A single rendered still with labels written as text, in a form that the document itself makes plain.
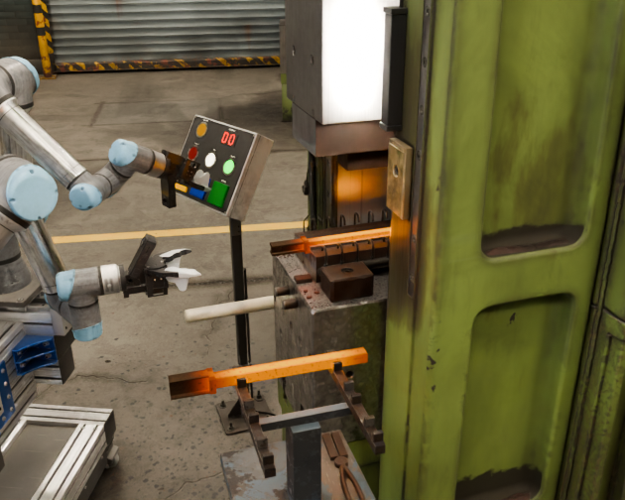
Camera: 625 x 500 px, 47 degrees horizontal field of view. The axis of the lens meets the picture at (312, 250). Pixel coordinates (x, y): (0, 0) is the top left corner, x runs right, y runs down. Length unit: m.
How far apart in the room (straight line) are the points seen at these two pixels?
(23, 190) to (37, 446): 1.19
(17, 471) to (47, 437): 0.17
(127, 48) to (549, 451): 8.47
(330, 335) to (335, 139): 0.50
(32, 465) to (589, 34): 2.05
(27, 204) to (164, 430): 1.46
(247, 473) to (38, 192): 0.78
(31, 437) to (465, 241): 1.71
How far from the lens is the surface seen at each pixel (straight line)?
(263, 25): 9.76
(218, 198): 2.31
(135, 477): 2.76
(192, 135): 2.51
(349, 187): 2.16
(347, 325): 1.86
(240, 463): 1.72
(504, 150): 1.62
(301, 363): 1.55
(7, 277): 2.28
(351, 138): 1.82
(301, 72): 1.86
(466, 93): 1.47
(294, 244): 1.94
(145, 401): 3.10
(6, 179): 1.71
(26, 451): 2.64
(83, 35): 9.86
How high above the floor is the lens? 1.82
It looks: 25 degrees down
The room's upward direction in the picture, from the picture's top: straight up
